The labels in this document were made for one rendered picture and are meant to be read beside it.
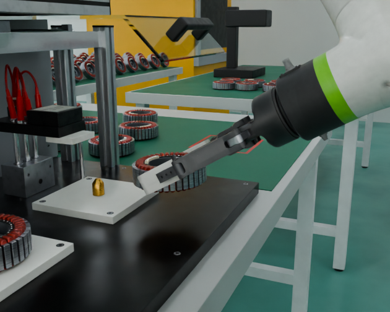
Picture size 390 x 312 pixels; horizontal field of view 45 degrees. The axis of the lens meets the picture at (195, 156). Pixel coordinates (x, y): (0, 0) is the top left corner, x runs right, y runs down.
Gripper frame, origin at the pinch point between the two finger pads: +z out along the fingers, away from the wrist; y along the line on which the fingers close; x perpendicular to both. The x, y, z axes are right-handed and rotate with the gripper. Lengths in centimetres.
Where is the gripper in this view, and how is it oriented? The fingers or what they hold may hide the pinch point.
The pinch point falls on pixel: (171, 169)
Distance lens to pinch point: 71.6
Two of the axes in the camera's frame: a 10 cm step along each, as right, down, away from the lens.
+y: -4.0, 2.4, -8.9
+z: -7.9, 3.9, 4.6
